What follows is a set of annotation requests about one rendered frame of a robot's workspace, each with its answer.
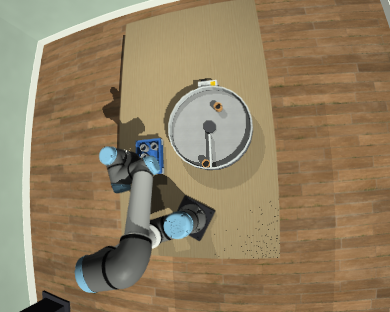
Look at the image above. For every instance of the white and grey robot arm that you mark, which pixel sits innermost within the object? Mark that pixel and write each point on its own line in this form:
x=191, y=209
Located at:
x=126, y=263

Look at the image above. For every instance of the blue crate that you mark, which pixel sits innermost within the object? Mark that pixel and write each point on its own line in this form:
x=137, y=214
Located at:
x=157, y=154

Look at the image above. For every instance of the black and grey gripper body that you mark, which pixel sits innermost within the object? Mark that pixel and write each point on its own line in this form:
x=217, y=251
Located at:
x=133, y=157

